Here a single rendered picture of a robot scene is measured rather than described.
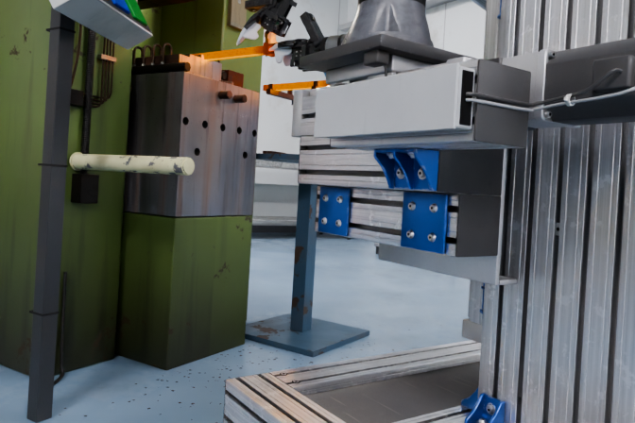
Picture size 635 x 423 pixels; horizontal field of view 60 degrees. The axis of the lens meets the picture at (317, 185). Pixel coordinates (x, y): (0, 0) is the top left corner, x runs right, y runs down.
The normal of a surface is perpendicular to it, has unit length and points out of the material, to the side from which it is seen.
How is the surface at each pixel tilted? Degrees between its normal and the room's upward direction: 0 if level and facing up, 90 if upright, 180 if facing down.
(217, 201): 90
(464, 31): 90
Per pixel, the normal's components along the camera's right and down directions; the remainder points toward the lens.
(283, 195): 0.56, 0.04
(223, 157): 0.85, 0.05
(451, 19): -0.83, -0.05
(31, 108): -0.52, -0.03
